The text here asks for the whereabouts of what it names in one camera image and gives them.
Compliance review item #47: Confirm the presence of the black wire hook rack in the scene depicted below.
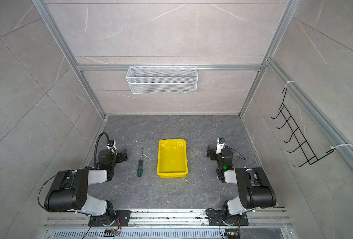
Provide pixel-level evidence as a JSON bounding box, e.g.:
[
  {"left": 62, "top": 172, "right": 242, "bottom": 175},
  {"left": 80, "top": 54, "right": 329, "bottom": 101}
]
[{"left": 271, "top": 88, "right": 336, "bottom": 168}]

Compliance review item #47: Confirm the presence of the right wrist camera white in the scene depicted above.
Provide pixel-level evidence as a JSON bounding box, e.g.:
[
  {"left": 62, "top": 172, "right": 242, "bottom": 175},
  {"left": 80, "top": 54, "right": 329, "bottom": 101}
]
[{"left": 216, "top": 138, "right": 226, "bottom": 154}]

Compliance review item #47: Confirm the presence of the green black handled screwdriver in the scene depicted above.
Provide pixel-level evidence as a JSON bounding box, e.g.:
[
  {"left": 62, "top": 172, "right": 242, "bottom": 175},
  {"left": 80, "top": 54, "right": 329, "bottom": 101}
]
[{"left": 137, "top": 148, "right": 144, "bottom": 177}]

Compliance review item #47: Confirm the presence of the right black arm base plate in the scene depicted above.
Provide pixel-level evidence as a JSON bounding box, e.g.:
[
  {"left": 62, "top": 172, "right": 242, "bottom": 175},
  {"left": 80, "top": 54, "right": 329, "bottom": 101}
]
[{"left": 205, "top": 208, "right": 249, "bottom": 226}]

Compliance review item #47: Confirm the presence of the white wire mesh basket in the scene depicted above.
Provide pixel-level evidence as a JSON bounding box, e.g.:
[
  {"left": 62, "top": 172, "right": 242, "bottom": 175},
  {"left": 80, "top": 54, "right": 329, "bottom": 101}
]
[{"left": 126, "top": 66, "right": 198, "bottom": 94}]

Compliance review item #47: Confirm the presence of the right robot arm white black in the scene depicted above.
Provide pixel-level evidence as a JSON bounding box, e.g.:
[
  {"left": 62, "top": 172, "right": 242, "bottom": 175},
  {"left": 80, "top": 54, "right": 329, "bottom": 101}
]
[{"left": 205, "top": 145, "right": 277, "bottom": 226}]

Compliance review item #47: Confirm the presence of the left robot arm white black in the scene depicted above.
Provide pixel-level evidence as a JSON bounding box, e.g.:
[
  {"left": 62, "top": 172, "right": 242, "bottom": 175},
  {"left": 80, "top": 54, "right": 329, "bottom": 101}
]
[{"left": 39, "top": 148, "right": 131, "bottom": 228}]

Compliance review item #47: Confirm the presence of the yellow plastic bin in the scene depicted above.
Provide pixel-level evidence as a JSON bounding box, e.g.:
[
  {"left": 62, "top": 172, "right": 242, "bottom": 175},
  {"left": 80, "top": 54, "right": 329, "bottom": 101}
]
[{"left": 156, "top": 139, "right": 188, "bottom": 178}]

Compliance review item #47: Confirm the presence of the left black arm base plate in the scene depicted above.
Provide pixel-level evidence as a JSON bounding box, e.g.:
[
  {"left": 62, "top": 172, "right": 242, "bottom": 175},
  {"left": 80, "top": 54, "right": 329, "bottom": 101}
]
[{"left": 88, "top": 210, "right": 132, "bottom": 227}]

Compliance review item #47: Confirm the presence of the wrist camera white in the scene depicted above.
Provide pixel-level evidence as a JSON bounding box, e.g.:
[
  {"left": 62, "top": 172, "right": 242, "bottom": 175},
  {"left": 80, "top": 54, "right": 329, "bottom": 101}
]
[
  {"left": 108, "top": 140, "right": 117, "bottom": 154},
  {"left": 216, "top": 138, "right": 226, "bottom": 154}
]

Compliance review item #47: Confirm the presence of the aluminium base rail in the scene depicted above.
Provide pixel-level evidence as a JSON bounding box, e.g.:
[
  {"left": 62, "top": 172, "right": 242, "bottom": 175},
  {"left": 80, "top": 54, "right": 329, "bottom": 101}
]
[{"left": 38, "top": 208, "right": 297, "bottom": 239}]

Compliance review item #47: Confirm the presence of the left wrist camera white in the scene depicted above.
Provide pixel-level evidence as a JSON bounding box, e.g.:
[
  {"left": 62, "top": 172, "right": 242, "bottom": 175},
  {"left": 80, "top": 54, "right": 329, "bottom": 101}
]
[{"left": 108, "top": 140, "right": 117, "bottom": 154}]

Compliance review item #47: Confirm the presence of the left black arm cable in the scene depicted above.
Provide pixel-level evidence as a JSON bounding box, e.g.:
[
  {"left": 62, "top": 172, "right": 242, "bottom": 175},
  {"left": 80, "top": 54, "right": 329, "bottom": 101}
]
[{"left": 93, "top": 132, "right": 111, "bottom": 168}]

